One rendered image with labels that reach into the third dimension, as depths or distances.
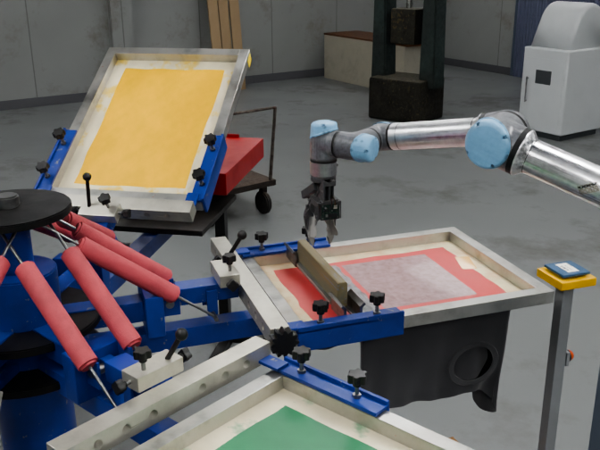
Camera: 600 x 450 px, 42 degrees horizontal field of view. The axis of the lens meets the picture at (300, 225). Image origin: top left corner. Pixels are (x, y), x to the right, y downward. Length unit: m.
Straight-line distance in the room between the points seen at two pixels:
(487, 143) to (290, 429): 0.79
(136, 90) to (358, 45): 8.81
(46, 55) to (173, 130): 8.05
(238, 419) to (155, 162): 1.27
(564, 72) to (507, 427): 5.47
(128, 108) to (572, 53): 6.08
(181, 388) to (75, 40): 9.44
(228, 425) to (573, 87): 7.19
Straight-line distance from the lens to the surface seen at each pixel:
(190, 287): 2.18
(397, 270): 2.49
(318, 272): 2.27
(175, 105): 2.97
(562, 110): 8.50
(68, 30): 10.91
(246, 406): 1.77
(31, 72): 10.84
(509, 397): 3.71
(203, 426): 1.69
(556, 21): 8.67
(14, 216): 1.99
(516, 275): 2.43
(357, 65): 11.78
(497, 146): 1.85
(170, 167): 2.74
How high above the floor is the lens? 1.92
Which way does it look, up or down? 20 degrees down
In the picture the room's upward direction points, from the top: 1 degrees counter-clockwise
